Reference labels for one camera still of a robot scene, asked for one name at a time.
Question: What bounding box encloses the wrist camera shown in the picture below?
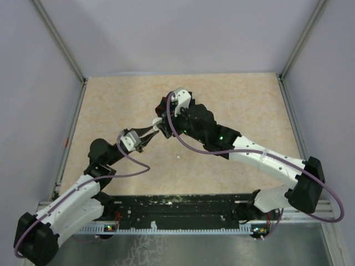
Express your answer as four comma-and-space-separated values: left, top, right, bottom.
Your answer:
118, 131, 133, 152
171, 87, 191, 117

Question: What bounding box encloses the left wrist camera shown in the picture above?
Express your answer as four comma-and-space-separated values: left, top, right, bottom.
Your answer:
118, 131, 133, 152

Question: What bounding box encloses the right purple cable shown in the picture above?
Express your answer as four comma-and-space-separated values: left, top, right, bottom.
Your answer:
165, 93, 346, 241

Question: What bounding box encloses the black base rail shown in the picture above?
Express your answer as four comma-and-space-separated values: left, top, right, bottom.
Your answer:
83, 192, 281, 231

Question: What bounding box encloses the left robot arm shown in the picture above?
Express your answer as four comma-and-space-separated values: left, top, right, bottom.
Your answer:
13, 126, 159, 265

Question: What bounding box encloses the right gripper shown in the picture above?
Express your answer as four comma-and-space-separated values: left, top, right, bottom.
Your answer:
158, 101, 207, 144

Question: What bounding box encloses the dark navy folded cloth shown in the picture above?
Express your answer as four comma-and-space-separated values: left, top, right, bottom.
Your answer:
155, 91, 195, 117

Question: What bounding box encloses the white cable duct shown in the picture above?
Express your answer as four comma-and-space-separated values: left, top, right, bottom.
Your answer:
76, 222, 261, 236

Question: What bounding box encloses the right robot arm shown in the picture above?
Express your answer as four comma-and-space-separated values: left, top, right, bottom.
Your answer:
155, 98, 325, 219

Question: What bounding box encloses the white earbud case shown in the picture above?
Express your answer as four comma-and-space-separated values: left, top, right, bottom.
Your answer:
152, 117, 163, 131

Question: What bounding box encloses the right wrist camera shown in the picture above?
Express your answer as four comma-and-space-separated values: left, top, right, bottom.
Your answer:
171, 87, 191, 117

